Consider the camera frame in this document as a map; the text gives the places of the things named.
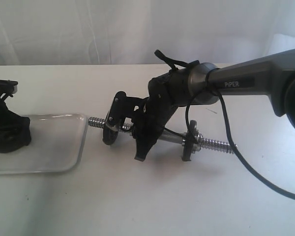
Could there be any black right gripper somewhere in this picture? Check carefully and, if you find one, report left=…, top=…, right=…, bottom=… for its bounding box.
left=134, top=98, right=177, bottom=162

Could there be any chrome dumbbell bar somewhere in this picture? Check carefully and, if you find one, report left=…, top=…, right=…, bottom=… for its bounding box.
left=88, top=117, right=234, bottom=154

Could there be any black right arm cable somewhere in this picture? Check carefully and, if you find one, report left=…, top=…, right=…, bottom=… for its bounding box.
left=154, top=50, right=295, bottom=203

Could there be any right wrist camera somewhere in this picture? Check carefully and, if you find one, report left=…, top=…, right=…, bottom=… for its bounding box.
left=105, top=91, right=147, bottom=131

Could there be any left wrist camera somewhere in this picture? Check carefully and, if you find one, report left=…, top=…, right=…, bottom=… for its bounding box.
left=0, top=80, right=18, bottom=94

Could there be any black weight plate end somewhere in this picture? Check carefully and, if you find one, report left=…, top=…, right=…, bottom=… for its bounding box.
left=102, top=125, right=120, bottom=146

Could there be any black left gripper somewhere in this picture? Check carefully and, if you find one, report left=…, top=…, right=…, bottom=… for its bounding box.
left=0, top=93, right=31, bottom=148

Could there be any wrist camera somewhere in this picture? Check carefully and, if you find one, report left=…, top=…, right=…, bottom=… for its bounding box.
left=0, top=80, right=18, bottom=94
left=105, top=91, right=147, bottom=131

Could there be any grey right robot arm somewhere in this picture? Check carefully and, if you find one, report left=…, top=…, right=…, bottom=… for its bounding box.
left=133, top=49, right=295, bottom=161

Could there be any white curtain backdrop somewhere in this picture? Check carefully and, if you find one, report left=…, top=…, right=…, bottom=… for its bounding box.
left=0, top=0, right=295, bottom=65

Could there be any white plastic tray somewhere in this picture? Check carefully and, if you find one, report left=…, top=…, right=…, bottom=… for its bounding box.
left=0, top=114, right=88, bottom=175

